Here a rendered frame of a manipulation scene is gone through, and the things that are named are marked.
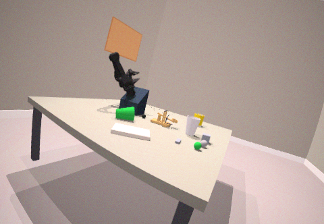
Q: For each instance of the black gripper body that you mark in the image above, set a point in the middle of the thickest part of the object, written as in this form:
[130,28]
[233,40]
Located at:
[130,74]

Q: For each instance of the green ball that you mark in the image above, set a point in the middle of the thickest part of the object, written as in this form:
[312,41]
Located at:
[197,145]

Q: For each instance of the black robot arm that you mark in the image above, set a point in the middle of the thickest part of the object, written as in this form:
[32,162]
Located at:
[120,76]

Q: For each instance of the green cup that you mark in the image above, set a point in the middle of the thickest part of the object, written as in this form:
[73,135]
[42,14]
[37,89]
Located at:
[125,113]

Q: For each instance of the cream flat rectangular slab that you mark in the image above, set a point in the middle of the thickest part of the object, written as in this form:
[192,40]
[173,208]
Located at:
[130,131]

